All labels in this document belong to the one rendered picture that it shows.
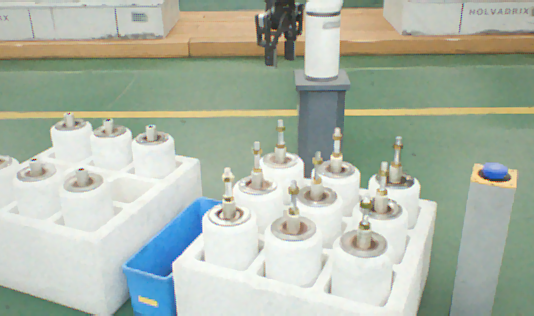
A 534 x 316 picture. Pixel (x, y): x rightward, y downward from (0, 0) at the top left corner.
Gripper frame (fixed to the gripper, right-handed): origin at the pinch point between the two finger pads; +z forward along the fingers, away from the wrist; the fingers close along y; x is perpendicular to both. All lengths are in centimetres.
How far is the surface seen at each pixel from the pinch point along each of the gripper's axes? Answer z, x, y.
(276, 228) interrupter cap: 21.6, 13.1, 23.3
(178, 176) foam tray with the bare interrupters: 29.2, -23.7, 5.8
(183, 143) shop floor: 47, -63, -41
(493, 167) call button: 14.0, 40.7, -1.5
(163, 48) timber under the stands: 42, -145, -123
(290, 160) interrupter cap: 21.8, 1.8, -0.8
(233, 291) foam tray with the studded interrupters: 31.4, 8.9, 30.3
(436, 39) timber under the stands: 40, -25, -197
